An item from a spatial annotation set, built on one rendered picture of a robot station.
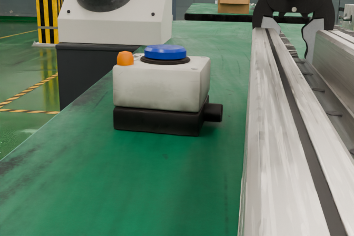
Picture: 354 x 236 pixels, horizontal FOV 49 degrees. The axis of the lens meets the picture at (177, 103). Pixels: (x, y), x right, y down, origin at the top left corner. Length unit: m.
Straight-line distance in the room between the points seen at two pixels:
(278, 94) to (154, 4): 0.82
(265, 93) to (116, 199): 0.13
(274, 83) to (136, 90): 0.19
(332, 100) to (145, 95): 0.16
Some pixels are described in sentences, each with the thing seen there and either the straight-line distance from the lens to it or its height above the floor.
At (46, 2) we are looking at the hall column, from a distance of 6.75.
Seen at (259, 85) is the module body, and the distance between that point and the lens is 0.17.
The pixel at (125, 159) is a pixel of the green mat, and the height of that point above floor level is 0.78.
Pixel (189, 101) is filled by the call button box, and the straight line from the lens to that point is 0.34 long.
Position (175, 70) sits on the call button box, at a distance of 0.34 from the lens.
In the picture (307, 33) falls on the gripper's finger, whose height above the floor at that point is 0.85.
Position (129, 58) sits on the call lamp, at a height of 0.85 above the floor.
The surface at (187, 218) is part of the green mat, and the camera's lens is 0.23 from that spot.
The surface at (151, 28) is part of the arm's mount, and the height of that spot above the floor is 0.82.
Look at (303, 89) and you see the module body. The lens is 0.17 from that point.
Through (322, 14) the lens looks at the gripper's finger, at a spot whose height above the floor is 0.88.
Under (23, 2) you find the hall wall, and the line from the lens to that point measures 12.57.
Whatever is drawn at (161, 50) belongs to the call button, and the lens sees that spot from 0.36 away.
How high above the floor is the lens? 0.90
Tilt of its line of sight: 16 degrees down
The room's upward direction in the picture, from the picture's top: 1 degrees clockwise
